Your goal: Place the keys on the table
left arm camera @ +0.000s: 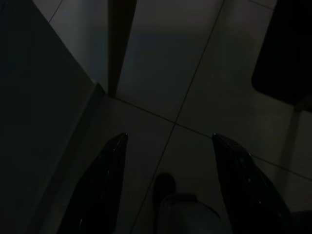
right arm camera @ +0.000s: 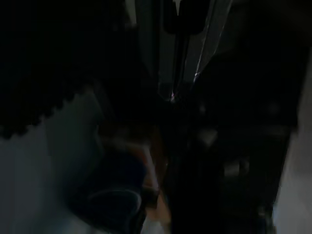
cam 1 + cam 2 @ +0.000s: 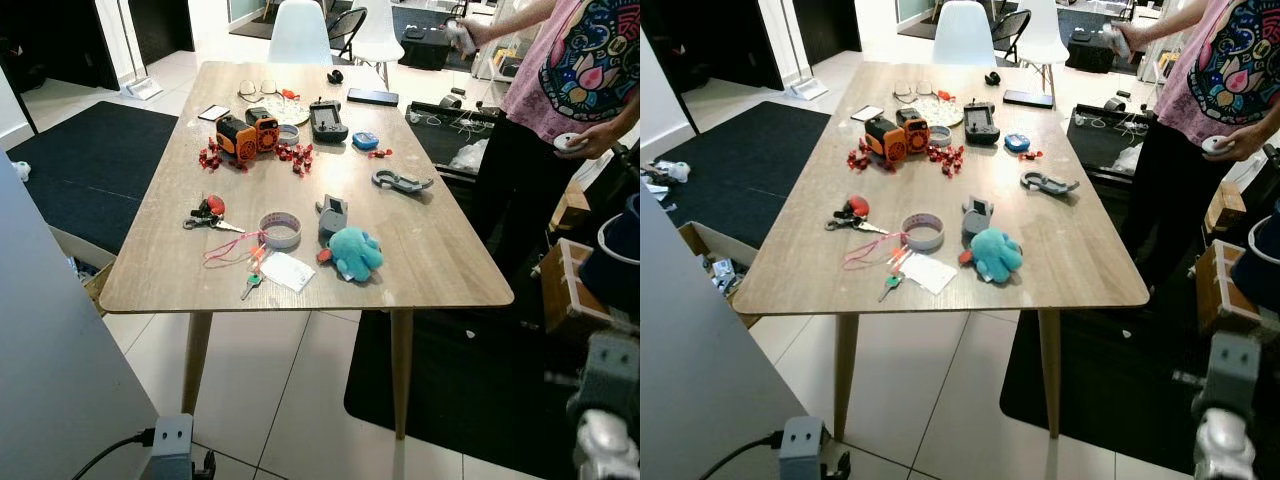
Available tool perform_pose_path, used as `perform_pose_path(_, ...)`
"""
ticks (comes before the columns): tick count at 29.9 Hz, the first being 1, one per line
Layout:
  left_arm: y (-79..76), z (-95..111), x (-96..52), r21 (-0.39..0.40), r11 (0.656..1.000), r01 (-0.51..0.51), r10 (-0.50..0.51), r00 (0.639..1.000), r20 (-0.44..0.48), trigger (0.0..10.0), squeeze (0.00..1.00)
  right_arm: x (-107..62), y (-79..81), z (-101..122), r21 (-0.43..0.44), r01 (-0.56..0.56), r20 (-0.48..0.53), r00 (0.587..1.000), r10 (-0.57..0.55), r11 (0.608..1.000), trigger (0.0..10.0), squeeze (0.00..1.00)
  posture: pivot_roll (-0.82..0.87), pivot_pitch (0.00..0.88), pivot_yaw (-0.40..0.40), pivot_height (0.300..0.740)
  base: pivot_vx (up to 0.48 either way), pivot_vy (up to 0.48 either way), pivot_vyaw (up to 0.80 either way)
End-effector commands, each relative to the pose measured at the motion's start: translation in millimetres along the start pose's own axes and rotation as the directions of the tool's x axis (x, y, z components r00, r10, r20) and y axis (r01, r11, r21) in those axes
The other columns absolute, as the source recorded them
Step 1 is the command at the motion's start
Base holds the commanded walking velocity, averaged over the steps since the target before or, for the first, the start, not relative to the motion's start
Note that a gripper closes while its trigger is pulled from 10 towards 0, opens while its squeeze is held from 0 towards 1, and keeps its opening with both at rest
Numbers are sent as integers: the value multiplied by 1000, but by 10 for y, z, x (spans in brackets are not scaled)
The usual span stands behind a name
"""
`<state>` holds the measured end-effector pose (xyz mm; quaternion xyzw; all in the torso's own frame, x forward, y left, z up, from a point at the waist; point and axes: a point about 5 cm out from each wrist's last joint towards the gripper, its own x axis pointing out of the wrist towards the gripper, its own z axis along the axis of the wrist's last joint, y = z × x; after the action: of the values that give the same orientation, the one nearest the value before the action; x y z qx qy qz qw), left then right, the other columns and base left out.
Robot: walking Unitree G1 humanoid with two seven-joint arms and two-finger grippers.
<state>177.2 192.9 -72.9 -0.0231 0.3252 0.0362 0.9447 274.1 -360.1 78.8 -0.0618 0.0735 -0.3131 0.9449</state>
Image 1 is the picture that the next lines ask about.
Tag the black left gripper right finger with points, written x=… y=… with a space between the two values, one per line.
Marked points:
x=241 y=185

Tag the dark floor mat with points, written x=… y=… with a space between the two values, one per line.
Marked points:
x=287 y=53

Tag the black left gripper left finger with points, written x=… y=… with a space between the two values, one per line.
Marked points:
x=102 y=185

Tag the brown wooden table leg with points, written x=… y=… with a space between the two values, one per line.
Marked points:
x=122 y=48

